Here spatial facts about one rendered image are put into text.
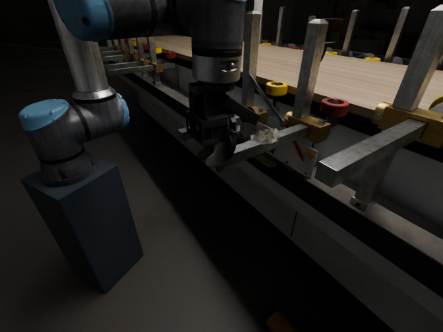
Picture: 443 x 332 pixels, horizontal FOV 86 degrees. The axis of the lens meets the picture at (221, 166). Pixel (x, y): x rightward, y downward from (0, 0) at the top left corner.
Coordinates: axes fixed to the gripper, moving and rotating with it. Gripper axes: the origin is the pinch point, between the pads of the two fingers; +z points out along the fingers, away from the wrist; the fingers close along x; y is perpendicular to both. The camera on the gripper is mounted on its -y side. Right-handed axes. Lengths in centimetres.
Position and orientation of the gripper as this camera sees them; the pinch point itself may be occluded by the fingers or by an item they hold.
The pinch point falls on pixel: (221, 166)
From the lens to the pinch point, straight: 56.7
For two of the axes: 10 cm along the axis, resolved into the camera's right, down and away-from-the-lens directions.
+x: 5.5, 4.6, -7.0
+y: -8.3, 2.7, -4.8
